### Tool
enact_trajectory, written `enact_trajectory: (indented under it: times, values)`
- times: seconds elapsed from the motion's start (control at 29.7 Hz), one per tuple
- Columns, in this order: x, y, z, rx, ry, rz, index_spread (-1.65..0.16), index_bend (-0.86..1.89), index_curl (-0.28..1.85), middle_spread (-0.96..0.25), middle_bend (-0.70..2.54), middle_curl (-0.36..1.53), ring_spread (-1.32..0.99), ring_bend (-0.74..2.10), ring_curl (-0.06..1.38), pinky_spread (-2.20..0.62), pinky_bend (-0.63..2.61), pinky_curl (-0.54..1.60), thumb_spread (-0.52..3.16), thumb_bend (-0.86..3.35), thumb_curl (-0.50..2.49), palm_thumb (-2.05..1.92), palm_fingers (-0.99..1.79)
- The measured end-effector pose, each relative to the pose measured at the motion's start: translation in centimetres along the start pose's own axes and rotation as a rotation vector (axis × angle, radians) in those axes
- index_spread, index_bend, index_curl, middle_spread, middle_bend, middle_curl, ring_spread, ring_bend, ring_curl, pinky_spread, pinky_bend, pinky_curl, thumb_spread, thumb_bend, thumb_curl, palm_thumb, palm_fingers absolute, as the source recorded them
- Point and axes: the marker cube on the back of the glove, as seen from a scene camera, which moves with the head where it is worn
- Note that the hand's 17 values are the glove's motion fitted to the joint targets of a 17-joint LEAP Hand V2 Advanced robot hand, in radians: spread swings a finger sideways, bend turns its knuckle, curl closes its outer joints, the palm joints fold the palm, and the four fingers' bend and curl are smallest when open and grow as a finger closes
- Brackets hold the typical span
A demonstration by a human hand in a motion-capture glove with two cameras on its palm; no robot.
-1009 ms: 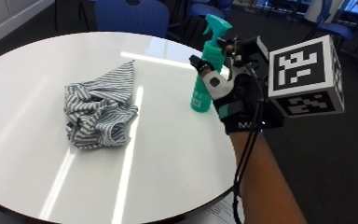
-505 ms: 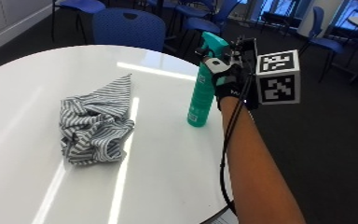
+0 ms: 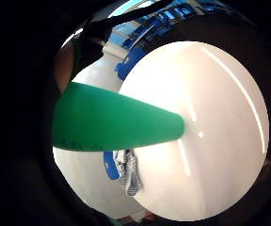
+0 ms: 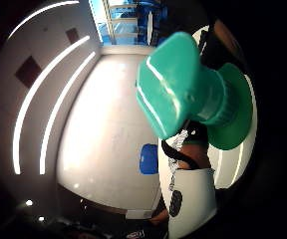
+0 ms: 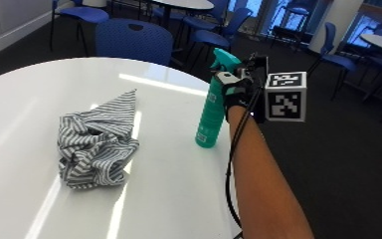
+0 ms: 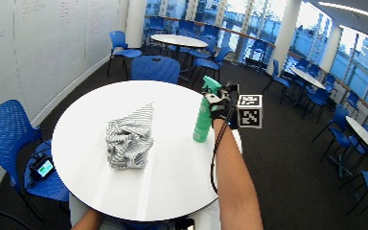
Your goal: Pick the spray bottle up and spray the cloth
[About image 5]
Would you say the green spray bottle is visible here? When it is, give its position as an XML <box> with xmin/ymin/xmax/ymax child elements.
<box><xmin>193</xmin><ymin>47</ymin><xmax>243</xmax><ymax>149</ymax></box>

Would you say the white cube of black markers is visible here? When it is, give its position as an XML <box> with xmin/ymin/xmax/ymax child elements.
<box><xmin>262</xmin><ymin>71</ymin><xmax>309</xmax><ymax>123</ymax></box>

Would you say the blue chair with black legs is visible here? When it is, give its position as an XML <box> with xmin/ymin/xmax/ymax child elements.
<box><xmin>185</xmin><ymin>7</ymin><xmax>254</xmax><ymax>65</ymax></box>
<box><xmin>49</xmin><ymin>0</ymin><xmax>112</xmax><ymax>58</ymax></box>
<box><xmin>306</xmin><ymin>21</ymin><xmax>360</xmax><ymax>102</ymax></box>
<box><xmin>180</xmin><ymin>0</ymin><xmax>229</xmax><ymax>34</ymax></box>

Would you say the dark chair by window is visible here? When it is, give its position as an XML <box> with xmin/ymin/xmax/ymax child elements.
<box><xmin>269</xmin><ymin>6</ymin><xmax>313</xmax><ymax>46</ymax></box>

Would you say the blue perforated-back chair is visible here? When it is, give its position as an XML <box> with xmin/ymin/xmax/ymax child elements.
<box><xmin>95</xmin><ymin>17</ymin><xmax>176</xmax><ymax>68</ymax></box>

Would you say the white pillar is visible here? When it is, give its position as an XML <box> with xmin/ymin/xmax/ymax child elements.
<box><xmin>307</xmin><ymin>0</ymin><xmax>366</xmax><ymax>55</ymax></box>

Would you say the grey striped cloth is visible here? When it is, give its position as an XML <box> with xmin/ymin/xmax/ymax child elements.
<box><xmin>56</xmin><ymin>88</ymin><xmax>141</xmax><ymax>191</ymax></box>

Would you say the black glove-mounted camera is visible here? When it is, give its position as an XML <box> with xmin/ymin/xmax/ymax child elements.
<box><xmin>242</xmin><ymin>52</ymin><xmax>270</xmax><ymax>78</ymax></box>

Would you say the black glove cable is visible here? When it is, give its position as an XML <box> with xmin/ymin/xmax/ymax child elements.
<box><xmin>224</xmin><ymin>85</ymin><xmax>263</xmax><ymax>239</ymax></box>

